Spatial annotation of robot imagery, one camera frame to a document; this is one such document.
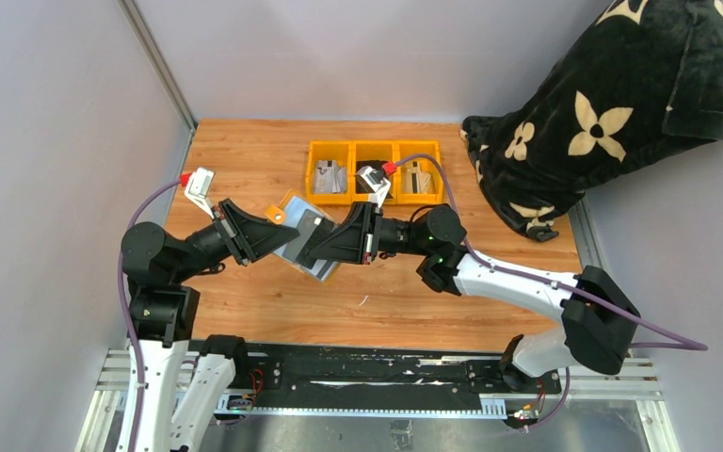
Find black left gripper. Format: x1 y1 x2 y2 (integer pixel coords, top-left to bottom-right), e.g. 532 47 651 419
172 197 299 283

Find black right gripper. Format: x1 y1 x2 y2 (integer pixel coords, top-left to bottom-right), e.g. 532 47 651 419
309 203 433 267

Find black credit card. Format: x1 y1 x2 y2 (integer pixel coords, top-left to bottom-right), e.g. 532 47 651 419
284 209 336 268

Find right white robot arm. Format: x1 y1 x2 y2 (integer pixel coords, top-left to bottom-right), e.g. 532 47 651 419
307 202 640 394

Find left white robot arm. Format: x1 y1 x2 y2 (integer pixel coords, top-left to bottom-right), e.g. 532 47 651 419
117 200 299 451

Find white cards in left bin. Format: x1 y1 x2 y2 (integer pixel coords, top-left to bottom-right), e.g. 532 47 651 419
313 160 347 195

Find beige cards in right bin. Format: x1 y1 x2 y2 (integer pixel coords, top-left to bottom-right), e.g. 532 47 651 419
402 160 435 195

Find left yellow plastic bin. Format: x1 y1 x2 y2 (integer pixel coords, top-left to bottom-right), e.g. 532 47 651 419
305 140 351 206

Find yellow plastic bin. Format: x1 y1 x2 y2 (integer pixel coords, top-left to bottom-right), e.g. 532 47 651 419
394 140 444 205
351 140 395 205
305 140 351 206

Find middle yellow plastic bin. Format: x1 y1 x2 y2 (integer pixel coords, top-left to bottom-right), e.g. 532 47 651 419
351 140 395 205

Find right yellow plastic bin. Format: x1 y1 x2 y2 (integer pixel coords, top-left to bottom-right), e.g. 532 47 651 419
394 140 444 205

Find black floral plush blanket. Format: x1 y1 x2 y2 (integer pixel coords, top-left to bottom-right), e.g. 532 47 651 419
459 1 723 242

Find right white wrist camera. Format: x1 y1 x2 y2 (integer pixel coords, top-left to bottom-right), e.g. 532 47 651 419
356 166 392 209

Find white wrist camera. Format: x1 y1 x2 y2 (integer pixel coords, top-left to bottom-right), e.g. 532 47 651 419
356 166 392 209
180 167 215 218

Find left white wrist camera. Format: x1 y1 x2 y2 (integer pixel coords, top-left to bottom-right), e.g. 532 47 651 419
180 167 215 218

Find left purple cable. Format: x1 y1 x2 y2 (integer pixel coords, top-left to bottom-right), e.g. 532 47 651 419
115 174 191 452

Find purple cable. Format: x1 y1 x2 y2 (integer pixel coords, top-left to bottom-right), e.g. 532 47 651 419
381 153 710 352
115 174 191 452

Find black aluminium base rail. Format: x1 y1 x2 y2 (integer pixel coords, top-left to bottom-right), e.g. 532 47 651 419
89 336 666 431

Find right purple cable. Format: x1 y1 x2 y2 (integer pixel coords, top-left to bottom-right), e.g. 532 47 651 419
381 153 710 352

